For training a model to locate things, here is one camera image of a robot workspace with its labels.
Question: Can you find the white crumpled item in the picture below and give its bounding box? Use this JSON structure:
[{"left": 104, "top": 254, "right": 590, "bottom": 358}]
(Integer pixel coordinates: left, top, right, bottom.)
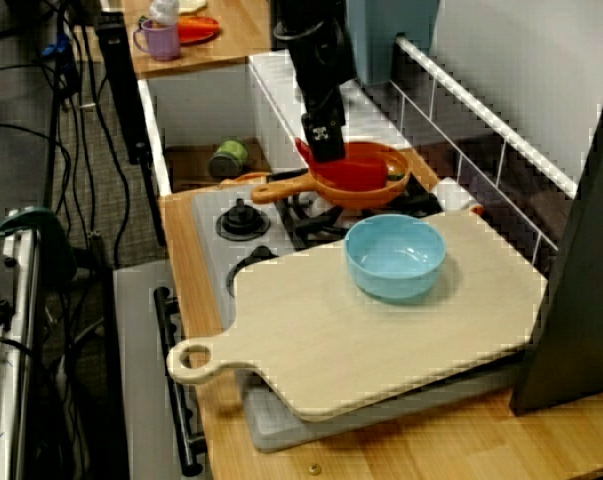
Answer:
[{"left": 148, "top": 0, "right": 180, "bottom": 25}]

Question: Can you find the pale wooden cutting board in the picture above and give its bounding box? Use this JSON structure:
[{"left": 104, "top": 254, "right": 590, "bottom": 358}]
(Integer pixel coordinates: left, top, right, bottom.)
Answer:
[{"left": 166, "top": 207, "right": 549, "bottom": 424}]

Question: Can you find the white toy sink unit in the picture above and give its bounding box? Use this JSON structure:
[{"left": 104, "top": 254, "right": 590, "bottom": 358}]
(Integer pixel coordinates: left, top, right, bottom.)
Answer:
[{"left": 138, "top": 49, "right": 397, "bottom": 196}]

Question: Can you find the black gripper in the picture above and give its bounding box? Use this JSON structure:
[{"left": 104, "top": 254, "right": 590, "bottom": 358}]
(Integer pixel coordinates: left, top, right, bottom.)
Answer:
[{"left": 284, "top": 22, "right": 357, "bottom": 164}]

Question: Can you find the green toy can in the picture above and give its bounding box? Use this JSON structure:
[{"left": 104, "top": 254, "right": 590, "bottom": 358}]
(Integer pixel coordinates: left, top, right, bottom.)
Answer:
[{"left": 208, "top": 139, "right": 250, "bottom": 179}]

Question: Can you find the black stove knob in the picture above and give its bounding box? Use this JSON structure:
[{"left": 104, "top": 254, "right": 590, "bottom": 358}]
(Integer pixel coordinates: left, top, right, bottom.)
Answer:
[
  {"left": 215, "top": 198, "right": 271, "bottom": 243},
  {"left": 225, "top": 244, "right": 282, "bottom": 296}
]

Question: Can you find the black upright post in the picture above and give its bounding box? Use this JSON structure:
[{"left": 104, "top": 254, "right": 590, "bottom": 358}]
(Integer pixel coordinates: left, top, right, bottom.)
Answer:
[{"left": 96, "top": 9, "right": 168, "bottom": 246}]

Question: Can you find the black cable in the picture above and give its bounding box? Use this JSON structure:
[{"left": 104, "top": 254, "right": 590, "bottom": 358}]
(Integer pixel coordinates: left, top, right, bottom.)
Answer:
[
  {"left": 80, "top": 24, "right": 132, "bottom": 269},
  {"left": 0, "top": 333, "right": 37, "bottom": 361},
  {"left": 43, "top": 0, "right": 82, "bottom": 211}
]

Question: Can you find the orange toy frying pan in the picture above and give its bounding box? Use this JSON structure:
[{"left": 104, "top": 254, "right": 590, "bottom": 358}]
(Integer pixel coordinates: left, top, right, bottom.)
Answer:
[{"left": 251, "top": 141, "right": 411, "bottom": 210}]

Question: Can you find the white toy oven cabinet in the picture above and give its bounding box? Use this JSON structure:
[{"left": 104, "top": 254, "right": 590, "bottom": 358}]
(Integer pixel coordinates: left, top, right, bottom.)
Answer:
[{"left": 113, "top": 262, "right": 212, "bottom": 480}]

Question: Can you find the purple plastic cup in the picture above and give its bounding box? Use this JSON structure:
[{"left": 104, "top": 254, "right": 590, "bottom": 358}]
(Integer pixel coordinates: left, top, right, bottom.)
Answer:
[{"left": 132, "top": 18, "right": 181, "bottom": 62}]

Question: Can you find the green clamp handle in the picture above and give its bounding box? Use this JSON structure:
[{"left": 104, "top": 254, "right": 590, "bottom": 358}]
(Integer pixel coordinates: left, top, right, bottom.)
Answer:
[{"left": 0, "top": 207, "right": 77, "bottom": 281}]

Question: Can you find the wooden side table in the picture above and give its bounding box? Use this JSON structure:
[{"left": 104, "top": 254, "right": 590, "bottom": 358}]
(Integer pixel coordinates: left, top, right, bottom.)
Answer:
[{"left": 123, "top": 0, "right": 275, "bottom": 79}]

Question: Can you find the small white toy container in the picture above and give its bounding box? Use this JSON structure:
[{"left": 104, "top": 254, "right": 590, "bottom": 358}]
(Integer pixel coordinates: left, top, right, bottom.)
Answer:
[{"left": 430, "top": 177, "right": 486, "bottom": 217}]

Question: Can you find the wooden countertop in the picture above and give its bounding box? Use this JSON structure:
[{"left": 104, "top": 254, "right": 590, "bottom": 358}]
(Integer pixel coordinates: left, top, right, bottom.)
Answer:
[{"left": 158, "top": 149, "right": 603, "bottom": 480}]

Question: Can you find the orange plastic plate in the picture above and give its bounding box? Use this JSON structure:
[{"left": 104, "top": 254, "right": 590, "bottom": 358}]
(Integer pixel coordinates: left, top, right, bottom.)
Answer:
[{"left": 176, "top": 14, "right": 221, "bottom": 46}]

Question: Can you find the red toy chili pepper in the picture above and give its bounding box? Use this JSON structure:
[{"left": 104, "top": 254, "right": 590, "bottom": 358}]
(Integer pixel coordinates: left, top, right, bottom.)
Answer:
[{"left": 293, "top": 137, "right": 405, "bottom": 191}]

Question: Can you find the black burner grate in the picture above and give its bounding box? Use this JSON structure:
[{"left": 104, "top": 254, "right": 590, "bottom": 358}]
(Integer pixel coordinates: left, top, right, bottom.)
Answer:
[{"left": 270, "top": 169, "right": 445, "bottom": 251}]

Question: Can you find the aluminium frame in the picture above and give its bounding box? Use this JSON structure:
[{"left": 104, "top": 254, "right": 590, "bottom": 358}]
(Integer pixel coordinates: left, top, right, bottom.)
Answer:
[{"left": 0, "top": 209, "right": 45, "bottom": 480}]

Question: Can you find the grey toy stove top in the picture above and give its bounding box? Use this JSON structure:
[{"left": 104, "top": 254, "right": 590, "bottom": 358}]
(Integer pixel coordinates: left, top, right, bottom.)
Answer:
[{"left": 190, "top": 189, "right": 525, "bottom": 454}]

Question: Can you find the dark upright panel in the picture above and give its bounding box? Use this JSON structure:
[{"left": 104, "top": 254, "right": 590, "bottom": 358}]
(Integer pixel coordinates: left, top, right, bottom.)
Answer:
[{"left": 509, "top": 49, "right": 603, "bottom": 416}]

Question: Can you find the light blue plastic bowl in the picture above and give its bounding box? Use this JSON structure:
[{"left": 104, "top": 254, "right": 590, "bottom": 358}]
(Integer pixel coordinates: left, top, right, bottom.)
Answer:
[{"left": 344, "top": 213, "right": 446, "bottom": 304}]

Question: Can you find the black oven door handle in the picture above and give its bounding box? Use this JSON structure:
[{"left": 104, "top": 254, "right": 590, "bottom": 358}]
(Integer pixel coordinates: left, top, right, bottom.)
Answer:
[{"left": 153, "top": 287, "right": 206, "bottom": 476}]

